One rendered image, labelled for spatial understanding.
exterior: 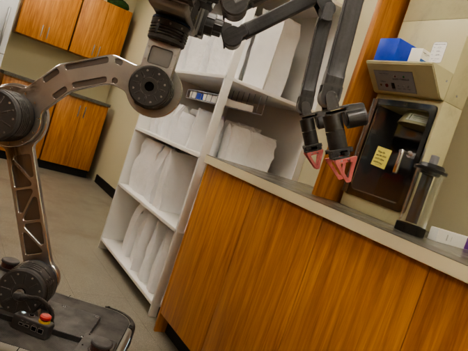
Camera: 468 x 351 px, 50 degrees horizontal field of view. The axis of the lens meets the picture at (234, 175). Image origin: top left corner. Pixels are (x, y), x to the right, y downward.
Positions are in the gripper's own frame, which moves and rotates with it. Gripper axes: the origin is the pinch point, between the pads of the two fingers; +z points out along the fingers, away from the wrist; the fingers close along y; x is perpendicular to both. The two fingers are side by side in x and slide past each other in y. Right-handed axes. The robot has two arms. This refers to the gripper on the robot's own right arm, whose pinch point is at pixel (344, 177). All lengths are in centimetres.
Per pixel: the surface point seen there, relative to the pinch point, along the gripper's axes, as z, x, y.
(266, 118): -26, 2, 192
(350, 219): 13.8, -0.6, 4.9
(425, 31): -43, -50, 41
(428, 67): -28, -40, 21
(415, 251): 21.2, -11.1, -18.0
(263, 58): -58, 2, 137
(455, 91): -18, -50, 27
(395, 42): -40, -37, 37
